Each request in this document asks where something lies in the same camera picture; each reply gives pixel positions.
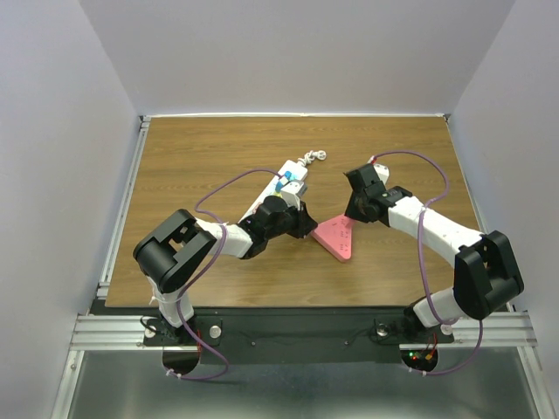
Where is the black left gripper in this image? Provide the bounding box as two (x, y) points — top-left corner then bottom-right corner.
(265, 198), (317, 240)

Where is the pink triangular power strip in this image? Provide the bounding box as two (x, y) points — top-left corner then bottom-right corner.
(311, 215), (355, 263)

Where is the blue square plug adapter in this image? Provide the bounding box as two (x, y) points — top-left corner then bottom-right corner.
(274, 171), (300, 193)

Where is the white multicolour power strip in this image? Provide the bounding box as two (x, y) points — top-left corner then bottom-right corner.
(241, 160), (308, 219)

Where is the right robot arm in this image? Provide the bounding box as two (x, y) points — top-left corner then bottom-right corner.
(345, 163), (525, 340)

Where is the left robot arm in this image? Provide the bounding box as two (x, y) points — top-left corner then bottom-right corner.
(133, 196), (318, 344)

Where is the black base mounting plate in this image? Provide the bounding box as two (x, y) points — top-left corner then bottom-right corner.
(89, 306), (471, 367)

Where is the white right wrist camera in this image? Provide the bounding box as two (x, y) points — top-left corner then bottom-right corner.
(369, 157), (390, 184)

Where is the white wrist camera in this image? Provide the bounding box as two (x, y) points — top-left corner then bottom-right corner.
(369, 157), (390, 184)
(279, 180), (307, 210)

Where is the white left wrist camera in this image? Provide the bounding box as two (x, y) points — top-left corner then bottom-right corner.
(279, 180), (307, 210)

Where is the white power strip cord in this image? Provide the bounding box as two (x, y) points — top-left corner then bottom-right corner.
(296, 148), (328, 167)

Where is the aluminium left side rail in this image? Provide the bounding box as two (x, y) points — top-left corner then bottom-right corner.
(95, 115), (151, 299)

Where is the aluminium rail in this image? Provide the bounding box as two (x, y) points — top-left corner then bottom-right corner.
(70, 315), (148, 351)
(445, 113), (537, 348)
(95, 115), (151, 299)

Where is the aluminium right side rail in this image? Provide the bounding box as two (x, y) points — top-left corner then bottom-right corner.
(445, 113), (537, 348)

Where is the aluminium front rail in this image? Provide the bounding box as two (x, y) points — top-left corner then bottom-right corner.
(70, 315), (148, 351)

